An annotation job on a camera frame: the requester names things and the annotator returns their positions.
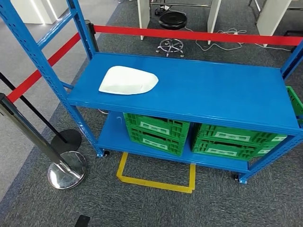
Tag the blue metal shelf rack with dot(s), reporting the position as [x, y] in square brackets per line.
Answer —
[201, 91]

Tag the white plastic cover part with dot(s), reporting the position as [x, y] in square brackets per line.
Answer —
[128, 81]

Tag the dark robot body part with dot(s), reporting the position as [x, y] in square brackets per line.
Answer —
[82, 221]

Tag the white display block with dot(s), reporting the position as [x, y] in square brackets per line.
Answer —
[38, 11]

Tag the white power strip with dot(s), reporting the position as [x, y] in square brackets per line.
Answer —
[234, 32]

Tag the black round stool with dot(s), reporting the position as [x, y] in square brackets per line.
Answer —
[172, 19]

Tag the green plastic crate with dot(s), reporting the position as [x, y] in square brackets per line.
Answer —
[295, 103]
[153, 142]
[163, 127]
[224, 151]
[236, 134]

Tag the black power adapter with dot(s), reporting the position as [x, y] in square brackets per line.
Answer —
[161, 9]

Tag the chrome base barrier stanchion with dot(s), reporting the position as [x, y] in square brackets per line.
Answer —
[59, 169]

